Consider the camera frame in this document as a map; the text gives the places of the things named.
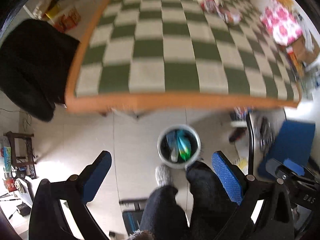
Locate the blue green snack bag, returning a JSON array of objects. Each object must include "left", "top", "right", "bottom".
[{"left": 176, "top": 130, "right": 191, "bottom": 161}]

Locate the pink flower tissue pack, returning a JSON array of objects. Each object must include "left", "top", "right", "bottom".
[{"left": 259, "top": 2, "right": 303, "bottom": 46}]

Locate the red black slipper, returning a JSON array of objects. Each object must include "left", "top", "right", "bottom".
[{"left": 229, "top": 127, "right": 247, "bottom": 144}]

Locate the red white snack bag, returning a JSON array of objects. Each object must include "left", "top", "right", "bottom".
[{"left": 200, "top": 0, "right": 221, "bottom": 14}]

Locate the left black trouser leg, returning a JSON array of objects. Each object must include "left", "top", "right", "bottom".
[{"left": 139, "top": 185, "right": 190, "bottom": 239}]

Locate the black blue weight bench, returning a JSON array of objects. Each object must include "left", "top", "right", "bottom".
[{"left": 119, "top": 198, "right": 148, "bottom": 235}]

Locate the black jacket on chair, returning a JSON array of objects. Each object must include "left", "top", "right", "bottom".
[{"left": 1, "top": 19, "right": 80, "bottom": 122}]

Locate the blue office chair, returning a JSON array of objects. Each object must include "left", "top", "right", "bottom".
[{"left": 246, "top": 109, "right": 316, "bottom": 180}]

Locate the dark wooden stool rack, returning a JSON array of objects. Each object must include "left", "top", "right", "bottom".
[{"left": 4, "top": 132, "right": 37, "bottom": 179}]

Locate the left grey fuzzy slipper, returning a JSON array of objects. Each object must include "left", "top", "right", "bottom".
[{"left": 155, "top": 165, "right": 172, "bottom": 187}]

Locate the white trash bin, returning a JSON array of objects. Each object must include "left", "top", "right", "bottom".
[{"left": 157, "top": 125, "right": 202, "bottom": 169}]

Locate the orange table edge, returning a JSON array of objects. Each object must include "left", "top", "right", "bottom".
[{"left": 64, "top": 0, "right": 301, "bottom": 113}]

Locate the yellow smiley plastic bag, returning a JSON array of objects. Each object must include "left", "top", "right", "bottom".
[{"left": 234, "top": 157, "right": 248, "bottom": 175}]

